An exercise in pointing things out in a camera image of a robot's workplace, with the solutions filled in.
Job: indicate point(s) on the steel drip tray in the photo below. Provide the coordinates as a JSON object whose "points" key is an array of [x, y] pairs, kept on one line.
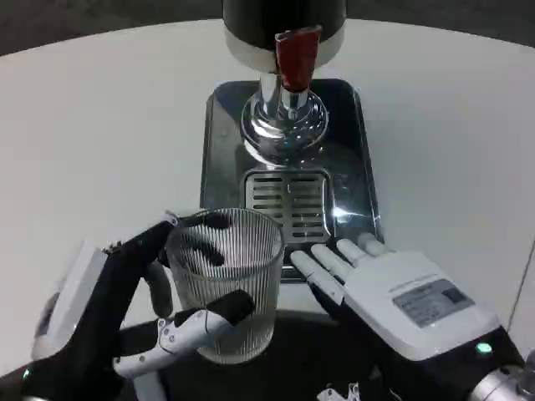
{"points": [[351, 167]]}

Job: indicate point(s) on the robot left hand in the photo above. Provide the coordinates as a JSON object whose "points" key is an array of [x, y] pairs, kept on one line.
{"points": [[104, 301]]}

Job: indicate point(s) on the clear ribbed glass cup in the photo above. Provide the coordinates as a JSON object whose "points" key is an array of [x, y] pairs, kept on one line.
{"points": [[234, 334]]}

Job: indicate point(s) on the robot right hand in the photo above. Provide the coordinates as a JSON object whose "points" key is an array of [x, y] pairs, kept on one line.
{"points": [[401, 309]]}

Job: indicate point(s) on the black steel drink dispenser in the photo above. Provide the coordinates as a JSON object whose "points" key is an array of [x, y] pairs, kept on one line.
{"points": [[284, 133]]}

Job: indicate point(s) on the steel slotted tray grid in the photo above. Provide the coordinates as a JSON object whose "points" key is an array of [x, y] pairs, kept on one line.
{"points": [[307, 196]]}

